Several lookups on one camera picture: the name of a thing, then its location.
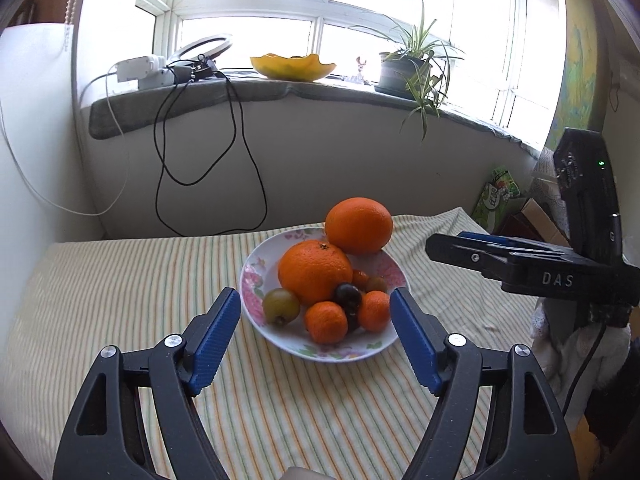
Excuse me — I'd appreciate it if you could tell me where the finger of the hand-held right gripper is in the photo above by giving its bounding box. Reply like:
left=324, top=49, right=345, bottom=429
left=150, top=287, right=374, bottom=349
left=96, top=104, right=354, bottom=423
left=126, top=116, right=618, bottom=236
left=425, top=233, right=573, bottom=286
left=457, top=231, right=551, bottom=248

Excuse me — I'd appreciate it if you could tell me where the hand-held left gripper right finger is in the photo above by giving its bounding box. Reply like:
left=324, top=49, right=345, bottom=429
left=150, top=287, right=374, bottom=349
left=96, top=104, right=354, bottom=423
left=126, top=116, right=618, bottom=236
left=389, top=287, right=573, bottom=480

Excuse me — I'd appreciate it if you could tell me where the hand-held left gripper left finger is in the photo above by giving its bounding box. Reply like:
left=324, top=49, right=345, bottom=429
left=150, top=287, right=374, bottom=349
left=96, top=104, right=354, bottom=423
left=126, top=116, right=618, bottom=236
left=52, top=287, right=242, bottom=480

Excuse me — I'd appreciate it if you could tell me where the small mandarin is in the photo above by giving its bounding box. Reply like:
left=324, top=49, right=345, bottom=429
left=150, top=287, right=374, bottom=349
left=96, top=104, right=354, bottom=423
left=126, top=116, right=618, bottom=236
left=357, top=290, right=392, bottom=333

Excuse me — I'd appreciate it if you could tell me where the floral white plate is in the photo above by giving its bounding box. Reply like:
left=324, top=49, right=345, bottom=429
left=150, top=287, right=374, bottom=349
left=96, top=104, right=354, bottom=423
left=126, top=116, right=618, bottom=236
left=239, top=227, right=410, bottom=363

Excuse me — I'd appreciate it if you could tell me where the green plum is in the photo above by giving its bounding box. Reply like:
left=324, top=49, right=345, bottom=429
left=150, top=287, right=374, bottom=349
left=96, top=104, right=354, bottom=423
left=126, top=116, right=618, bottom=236
left=263, top=288, right=302, bottom=326

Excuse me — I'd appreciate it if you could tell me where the dark purple plum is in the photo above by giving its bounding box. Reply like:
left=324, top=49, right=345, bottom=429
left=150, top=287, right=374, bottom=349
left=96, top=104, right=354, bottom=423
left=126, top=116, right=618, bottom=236
left=333, top=283, right=364, bottom=313

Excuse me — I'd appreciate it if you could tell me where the medium mandarin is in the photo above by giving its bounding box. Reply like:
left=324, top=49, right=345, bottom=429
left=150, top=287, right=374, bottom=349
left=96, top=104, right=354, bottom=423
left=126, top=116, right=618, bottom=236
left=305, top=301, right=349, bottom=345

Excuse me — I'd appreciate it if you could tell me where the smooth round orange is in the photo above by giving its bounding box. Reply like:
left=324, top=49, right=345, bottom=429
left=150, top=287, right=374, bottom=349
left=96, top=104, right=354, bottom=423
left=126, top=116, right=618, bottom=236
left=325, top=197, right=394, bottom=256

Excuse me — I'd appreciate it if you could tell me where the large bumpy mandarin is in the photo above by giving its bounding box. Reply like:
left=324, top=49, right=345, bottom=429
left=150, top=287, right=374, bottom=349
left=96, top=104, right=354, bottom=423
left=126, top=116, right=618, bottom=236
left=278, top=240, right=354, bottom=307

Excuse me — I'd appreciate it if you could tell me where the person's right hand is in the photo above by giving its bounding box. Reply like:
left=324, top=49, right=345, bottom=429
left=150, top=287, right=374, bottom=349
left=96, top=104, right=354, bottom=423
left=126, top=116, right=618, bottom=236
left=531, top=302, right=632, bottom=401

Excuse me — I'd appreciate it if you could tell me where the green snack packet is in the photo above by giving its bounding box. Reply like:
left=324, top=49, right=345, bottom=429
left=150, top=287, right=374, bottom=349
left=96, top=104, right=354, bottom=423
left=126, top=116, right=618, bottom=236
left=472, top=167, right=523, bottom=231

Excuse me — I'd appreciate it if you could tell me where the patterned white cloth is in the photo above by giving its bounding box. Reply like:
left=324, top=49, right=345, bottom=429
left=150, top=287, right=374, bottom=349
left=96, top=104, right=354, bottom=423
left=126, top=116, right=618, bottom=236
left=527, top=147, right=571, bottom=233

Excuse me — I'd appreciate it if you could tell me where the brown cardboard box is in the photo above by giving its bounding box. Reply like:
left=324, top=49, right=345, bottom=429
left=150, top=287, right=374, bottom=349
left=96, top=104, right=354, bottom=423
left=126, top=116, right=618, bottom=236
left=500, top=197, right=571, bottom=248

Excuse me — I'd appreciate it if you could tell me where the striped table cloth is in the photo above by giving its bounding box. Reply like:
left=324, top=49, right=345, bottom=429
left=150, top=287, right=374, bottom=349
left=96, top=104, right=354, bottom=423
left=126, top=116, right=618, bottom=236
left=0, top=208, right=556, bottom=480

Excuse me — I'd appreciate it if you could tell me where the potted spider plant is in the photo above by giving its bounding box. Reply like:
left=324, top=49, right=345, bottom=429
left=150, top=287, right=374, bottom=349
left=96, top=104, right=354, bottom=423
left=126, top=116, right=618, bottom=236
left=350, top=0, right=466, bottom=141

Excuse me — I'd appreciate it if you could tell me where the grey window sill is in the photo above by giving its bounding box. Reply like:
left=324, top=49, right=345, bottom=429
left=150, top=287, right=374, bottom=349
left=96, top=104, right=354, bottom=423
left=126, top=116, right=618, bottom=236
left=89, top=72, right=546, bottom=161

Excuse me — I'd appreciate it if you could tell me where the yellow wavy bowl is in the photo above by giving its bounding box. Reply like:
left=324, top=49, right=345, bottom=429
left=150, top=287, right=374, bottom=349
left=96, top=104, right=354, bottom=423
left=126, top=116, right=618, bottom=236
left=250, top=52, right=337, bottom=82

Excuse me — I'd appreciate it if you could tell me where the black device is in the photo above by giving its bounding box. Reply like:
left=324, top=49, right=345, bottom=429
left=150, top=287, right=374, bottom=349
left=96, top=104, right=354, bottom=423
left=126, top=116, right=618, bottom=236
left=172, top=62, right=221, bottom=82

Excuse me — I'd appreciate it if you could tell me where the white power adapter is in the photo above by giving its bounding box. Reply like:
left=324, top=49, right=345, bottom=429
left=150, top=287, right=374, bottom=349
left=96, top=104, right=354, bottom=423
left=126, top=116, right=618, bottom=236
left=115, top=55, right=166, bottom=82

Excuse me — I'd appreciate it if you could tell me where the white cabinet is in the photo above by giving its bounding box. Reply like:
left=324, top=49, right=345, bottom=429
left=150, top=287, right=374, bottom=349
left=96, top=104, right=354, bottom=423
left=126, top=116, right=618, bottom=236
left=0, top=22, right=106, bottom=241

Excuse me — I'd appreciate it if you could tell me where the yellow green wall map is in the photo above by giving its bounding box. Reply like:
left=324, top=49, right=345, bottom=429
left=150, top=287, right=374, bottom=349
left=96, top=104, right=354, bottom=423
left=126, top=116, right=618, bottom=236
left=545, top=0, right=621, bottom=153

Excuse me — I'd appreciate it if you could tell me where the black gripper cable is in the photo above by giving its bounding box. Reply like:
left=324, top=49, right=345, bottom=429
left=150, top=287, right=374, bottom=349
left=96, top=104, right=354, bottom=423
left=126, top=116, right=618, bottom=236
left=562, top=322, right=608, bottom=413

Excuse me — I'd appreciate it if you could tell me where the white cable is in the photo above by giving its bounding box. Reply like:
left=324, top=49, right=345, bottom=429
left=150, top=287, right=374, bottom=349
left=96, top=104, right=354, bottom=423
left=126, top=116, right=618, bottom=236
left=0, top=65, right=132, bottom=217

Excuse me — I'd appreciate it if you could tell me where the ring light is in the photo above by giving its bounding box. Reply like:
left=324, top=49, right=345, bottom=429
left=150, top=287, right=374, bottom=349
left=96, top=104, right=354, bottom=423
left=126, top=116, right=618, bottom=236
left=166, top=34, right=234, bottom=68

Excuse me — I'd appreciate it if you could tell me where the white bead chain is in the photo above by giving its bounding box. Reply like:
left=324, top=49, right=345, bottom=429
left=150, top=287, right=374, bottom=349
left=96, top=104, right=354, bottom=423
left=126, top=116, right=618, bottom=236
left=64, top=0, right=98, bottom=51

